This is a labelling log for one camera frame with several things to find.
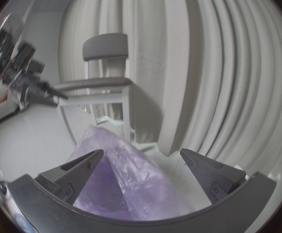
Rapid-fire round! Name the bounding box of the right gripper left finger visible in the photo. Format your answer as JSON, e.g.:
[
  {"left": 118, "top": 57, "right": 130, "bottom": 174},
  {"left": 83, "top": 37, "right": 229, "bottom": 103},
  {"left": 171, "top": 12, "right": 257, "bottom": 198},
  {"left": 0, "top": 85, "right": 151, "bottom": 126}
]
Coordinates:
[{"left": 35, "top": 149, "right": 104, "bottom": 205}]

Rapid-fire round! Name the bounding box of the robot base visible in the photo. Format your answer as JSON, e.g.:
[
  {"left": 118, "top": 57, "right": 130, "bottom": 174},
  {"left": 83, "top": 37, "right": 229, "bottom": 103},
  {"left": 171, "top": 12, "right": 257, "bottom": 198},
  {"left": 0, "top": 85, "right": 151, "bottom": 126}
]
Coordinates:
[{"left": 0, "top": 164, "right": 38, "bottom": 233}]

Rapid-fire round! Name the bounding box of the white chair with grey cushions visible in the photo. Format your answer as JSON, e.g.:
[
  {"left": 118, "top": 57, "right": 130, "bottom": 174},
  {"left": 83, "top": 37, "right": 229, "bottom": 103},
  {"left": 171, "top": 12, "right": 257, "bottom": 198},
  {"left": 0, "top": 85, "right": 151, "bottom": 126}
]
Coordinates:
[{"left": 56, "top": 33, "right": 138, "bottom": 143}]

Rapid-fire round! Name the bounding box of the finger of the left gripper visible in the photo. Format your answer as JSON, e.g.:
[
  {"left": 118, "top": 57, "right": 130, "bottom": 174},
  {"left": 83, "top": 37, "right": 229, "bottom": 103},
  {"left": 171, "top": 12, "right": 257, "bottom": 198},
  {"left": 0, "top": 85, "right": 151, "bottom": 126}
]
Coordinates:
[
  {"left": 26, "top": 93, "right": 59, "bottom": 106},
  {"left": 46, "top": 85, "right": 69, "bottom": 100}
]

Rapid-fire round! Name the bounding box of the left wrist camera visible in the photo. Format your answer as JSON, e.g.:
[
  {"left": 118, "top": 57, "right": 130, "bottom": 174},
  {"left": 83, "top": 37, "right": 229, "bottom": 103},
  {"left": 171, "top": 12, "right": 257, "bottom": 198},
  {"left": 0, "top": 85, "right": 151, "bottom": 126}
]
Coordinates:
[{"left": 29, "top": 59, "right": 46, "bottom": 74}]

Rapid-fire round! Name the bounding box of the purple plastic bag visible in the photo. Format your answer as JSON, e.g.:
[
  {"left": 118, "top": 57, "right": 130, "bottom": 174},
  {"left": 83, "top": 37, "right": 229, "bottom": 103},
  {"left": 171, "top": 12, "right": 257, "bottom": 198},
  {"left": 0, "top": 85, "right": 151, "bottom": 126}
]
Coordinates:
[{"left": 68, "top": 125, "right": 197, "bottom": 221}]

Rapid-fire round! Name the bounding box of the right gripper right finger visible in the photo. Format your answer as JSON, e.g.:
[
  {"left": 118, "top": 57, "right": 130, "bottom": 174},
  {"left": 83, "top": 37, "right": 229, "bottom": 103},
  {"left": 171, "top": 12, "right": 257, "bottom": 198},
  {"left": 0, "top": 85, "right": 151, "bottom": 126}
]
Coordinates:
[{"left": 180, "top": 148, "right": 247, "bottom": 205}]

